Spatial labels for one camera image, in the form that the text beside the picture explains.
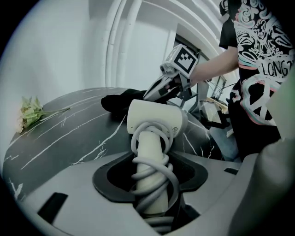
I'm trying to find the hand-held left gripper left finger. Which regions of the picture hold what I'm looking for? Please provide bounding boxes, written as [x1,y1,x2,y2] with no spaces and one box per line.
[19,151,162,236]

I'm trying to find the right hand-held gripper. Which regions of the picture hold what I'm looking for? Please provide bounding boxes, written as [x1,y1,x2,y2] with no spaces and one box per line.
[142,44,200,102]

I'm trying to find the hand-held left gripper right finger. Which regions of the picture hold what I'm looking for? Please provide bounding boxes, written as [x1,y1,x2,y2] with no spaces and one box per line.
[169,150,263,236]

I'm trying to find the white hair dryer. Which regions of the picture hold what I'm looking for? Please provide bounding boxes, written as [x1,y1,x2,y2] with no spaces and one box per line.
[126,99,189,234]

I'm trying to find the black cloth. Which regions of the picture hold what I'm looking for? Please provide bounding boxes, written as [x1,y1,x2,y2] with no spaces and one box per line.
[100,88,176,118]

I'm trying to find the person's right forearm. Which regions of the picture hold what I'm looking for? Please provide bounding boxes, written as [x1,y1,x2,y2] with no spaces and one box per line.
[190,45,239,87]

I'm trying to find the person's blue trousers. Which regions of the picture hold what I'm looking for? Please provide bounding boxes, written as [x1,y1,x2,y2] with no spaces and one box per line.
[208,126,243,162]

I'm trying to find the small screen device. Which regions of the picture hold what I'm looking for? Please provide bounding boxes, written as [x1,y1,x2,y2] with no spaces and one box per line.
[199,98,231,130]

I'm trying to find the thin white pipe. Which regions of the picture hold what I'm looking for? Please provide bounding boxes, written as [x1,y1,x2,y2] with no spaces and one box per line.
[105,0,130,87]
[114,0,145,88]

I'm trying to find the pale artificial flower bunch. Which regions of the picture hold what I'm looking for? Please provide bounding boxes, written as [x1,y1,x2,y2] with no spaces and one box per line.
[17,96,71,134]

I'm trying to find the person's black printed shirt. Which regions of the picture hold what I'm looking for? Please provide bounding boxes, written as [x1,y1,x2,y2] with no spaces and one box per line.
[218,0,295,147]

